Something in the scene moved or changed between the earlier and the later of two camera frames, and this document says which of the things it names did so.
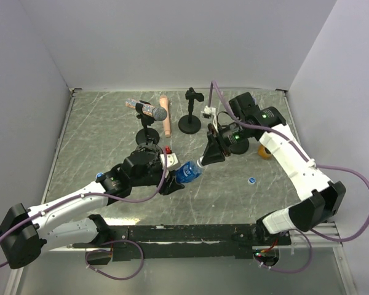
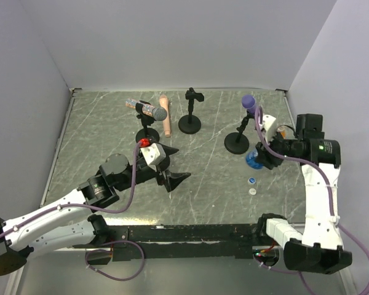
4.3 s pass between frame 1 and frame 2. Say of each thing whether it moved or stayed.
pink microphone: stayed
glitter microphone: stayed
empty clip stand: stayed
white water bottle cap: moved
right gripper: moved
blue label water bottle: moved
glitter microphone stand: stayed
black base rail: stayed
